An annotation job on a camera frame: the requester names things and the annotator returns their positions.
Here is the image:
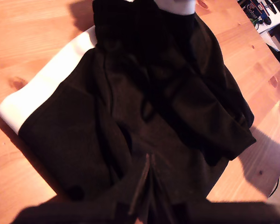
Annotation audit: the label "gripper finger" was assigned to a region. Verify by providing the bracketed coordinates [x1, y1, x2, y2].
[112, 153, 152, 221]
[151, 154, 186, 221]

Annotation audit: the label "black shorts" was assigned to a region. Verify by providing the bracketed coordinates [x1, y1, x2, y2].
[0, 0, 257, 210]

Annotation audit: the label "white printed box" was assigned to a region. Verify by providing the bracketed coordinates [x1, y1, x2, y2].
[238, 0, 280, 34]

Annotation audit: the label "thin black floor cable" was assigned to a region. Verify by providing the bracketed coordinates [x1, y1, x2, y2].
[268, 157, 280, 198]

